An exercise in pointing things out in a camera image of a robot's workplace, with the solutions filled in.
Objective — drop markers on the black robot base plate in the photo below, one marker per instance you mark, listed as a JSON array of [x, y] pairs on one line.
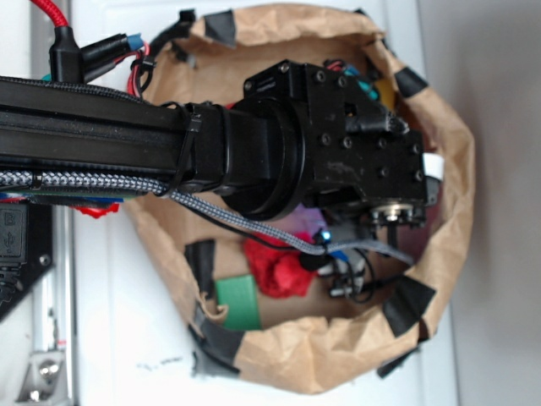
[[17, 281]]

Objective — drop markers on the red crumpled cloth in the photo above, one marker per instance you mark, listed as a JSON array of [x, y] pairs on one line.
[[276, 268]]

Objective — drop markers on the brown paper bag bin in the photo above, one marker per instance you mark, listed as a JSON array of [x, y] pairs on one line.
[[308, 344]]

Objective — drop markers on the aluminium extrusion rail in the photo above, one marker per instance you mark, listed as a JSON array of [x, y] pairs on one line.
[[54, 301]]

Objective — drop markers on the silver corner bracket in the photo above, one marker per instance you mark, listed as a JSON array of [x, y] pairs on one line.
[[45, 381]]

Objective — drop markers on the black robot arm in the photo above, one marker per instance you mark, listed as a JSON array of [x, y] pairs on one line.
[[191, 148]]

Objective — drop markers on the black usb plug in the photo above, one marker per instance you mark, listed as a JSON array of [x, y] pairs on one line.
[[14, 229]]

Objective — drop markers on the green rectangular block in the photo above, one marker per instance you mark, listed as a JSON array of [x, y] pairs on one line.
[[239, 295]]

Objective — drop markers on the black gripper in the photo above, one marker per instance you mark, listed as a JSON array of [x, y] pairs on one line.
[[334, 148]]

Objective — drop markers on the yellow sponge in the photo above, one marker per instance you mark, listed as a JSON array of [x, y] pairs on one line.
[[387, 94]]

